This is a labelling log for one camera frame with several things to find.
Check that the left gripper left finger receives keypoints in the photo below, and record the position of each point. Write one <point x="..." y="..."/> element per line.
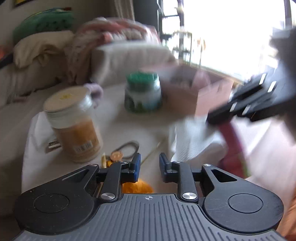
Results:
<point x="106" y="183"/>

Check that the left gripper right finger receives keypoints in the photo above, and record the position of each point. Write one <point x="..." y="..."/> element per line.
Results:
<point x="185" y="177"/>

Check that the white waffle cloth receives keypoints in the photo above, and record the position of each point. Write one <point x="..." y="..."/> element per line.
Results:
<point x="193" y="141"/>

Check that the orange soft object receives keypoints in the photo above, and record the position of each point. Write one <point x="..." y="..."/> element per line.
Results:
<point x="138" y="187"/>

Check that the white table cloth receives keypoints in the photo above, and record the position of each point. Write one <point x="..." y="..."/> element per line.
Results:
<point x="117" y="126"/>

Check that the orange label glass jar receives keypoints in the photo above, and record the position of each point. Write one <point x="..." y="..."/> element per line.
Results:
<point x="71" y="114"/>

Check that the white metal clip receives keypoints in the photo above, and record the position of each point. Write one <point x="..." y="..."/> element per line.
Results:
<point x="52" y="145"/>

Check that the green lid glass jar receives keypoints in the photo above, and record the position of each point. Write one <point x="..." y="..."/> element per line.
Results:
<point x="142" y="92"/>

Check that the pink cardboard box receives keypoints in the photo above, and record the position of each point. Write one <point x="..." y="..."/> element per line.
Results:
<point x="189" y="90"/>

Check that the lilac knitted cloth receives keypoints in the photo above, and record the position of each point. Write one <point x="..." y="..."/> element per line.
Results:
<point x="96" y="93"/>

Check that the beige sofa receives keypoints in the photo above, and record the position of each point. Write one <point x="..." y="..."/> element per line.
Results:
<point x="109" y="64"/>

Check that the floral pink blanket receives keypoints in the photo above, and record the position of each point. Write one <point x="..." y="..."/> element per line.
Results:
<point x="96" y="33"/>

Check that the green cushion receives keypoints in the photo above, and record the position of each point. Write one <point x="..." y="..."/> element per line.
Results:
<point x="51" y="20"/>

